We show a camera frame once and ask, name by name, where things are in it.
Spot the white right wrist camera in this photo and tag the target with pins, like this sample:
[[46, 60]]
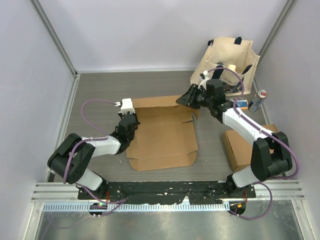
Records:
[[204, 78]]

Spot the silver blue energy drink can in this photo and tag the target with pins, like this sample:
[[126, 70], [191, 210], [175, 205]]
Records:
[[257, 101]]

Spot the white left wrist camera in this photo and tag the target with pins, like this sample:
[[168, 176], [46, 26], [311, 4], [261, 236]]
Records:
[[126, 106]]

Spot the slotted aluminium cable duct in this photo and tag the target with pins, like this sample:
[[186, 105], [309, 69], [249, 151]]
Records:
[[92, 207]]

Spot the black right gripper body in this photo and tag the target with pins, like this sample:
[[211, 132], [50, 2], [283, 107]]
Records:
[[202, 99]]

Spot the beige canvas tote bag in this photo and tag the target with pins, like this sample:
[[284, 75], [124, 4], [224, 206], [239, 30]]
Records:
[[223, 51]]

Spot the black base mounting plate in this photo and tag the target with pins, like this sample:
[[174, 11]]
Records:
[[170, 192]]

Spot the beige paper roll in bag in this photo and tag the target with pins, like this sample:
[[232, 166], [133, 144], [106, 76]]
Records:
[[232, 67]]

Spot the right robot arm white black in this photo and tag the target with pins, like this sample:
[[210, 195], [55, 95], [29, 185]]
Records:
[[270, 155]]

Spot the spare cardboard sheet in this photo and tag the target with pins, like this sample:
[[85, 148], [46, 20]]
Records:
[[165, 137]]

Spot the brown cardboard box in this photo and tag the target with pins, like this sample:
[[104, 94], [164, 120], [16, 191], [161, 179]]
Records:
[[238, 150]]

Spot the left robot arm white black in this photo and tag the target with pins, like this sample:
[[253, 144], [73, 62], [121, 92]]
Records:
[[71, 159]]

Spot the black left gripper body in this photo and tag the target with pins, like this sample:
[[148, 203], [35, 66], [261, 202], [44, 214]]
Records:
[[131, 137]]

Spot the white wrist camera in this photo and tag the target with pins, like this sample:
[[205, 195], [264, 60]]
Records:
[[126, 106], [204, 78]]

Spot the orange blue small box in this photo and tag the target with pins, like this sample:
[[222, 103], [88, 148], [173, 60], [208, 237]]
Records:
[[241, 103]]

